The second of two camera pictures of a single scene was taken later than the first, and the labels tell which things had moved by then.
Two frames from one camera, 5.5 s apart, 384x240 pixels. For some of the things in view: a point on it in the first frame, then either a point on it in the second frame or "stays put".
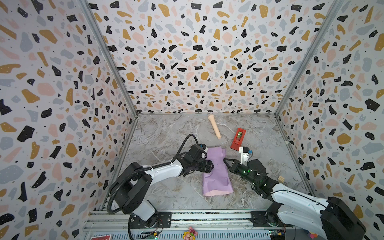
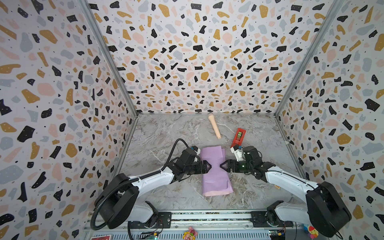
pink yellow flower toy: (190, 235) stays put
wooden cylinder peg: (211, 118) stays put
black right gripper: (235, 167) → (229, 165)
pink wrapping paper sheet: (218, 181) stays put
